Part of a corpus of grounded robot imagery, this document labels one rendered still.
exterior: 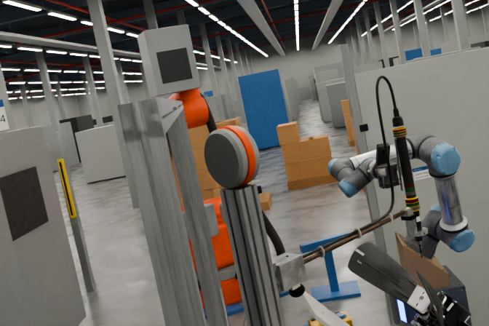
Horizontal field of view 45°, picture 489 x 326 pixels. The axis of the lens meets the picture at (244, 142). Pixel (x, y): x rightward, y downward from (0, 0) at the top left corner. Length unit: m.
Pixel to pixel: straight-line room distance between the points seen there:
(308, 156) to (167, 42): 6.10
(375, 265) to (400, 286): 0.10
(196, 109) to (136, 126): 5.19
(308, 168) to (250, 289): 9.79
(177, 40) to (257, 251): 4.35
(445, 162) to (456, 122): 1.61
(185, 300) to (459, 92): 3.57
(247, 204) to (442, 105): 2.71
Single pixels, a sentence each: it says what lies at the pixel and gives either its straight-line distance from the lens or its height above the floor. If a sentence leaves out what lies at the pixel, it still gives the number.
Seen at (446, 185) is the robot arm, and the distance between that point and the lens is 2.58.
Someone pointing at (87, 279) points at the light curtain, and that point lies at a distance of 7.63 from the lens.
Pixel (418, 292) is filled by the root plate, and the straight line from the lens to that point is 2.09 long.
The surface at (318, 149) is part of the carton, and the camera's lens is 11.28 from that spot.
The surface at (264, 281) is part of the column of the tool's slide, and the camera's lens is 1.53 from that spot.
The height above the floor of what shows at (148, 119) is 2.03.
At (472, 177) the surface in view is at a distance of 4.17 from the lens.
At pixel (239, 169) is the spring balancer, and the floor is 1.85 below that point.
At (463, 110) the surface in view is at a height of 1.63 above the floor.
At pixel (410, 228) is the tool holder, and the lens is 2.06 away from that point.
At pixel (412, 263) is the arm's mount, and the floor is 1.13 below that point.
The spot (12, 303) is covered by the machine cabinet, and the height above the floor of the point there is 0.96.
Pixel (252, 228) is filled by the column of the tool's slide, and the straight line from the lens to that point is 1.49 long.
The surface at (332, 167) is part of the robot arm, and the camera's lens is 2.47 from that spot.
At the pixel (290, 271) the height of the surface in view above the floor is 1.55.
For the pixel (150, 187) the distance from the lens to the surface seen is 0.61.
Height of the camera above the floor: 2.04
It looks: 5 degrees down
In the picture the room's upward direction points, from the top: 12 degrees counter-clockwise
